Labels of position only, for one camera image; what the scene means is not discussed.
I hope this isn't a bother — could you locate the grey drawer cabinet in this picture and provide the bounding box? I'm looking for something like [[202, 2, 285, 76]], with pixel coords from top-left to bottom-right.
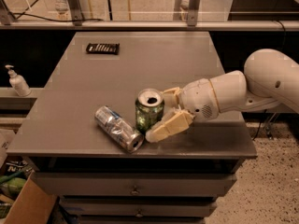
[[7, 32, 256, 224]]

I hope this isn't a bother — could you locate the silver redbull can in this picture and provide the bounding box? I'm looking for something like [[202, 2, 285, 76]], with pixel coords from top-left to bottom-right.
[[94, 106, 144, 153]]

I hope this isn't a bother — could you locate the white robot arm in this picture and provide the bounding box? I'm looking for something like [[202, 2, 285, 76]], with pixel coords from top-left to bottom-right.
[[146, 49, 299, 143]]

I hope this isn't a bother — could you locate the green bag in box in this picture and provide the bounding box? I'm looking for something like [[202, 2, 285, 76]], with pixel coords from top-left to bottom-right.
[[0, 177, 26, 198]]

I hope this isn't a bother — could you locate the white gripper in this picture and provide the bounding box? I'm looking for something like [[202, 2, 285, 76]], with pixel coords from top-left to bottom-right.
[[146, 78, 219, 143]]

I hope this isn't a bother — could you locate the green soda can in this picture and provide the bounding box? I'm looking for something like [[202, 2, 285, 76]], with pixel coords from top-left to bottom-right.
[[135, 89, 164, 134]]

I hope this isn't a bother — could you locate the grey metal railing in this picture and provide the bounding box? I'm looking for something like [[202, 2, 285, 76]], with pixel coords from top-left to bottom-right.
[[0, 0, 299, 32]]

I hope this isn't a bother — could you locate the brown cardboard box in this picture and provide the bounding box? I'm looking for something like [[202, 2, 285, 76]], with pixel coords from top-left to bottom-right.
[[1, 172, 57, 224]]

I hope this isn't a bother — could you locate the top drawer knob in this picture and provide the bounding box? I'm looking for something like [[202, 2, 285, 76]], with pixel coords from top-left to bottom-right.
[[130, 186, 140, 196]]

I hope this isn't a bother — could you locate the drawer knob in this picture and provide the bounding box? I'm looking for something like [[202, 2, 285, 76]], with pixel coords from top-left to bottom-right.
[[135, 210, 144, 218], [130, 186, 140, 196]]

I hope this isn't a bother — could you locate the black cable on rail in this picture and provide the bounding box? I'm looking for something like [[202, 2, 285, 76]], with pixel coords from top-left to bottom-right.
[[10, 12, 106, 23]]

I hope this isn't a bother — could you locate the dark snack bar wrapper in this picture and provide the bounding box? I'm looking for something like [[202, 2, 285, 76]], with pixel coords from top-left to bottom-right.
[[86, 43, 120, 55]]

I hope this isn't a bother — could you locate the white pump dispenser bottle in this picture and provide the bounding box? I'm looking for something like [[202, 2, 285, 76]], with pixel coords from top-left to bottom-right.
[[5, 64, 31, 97]]

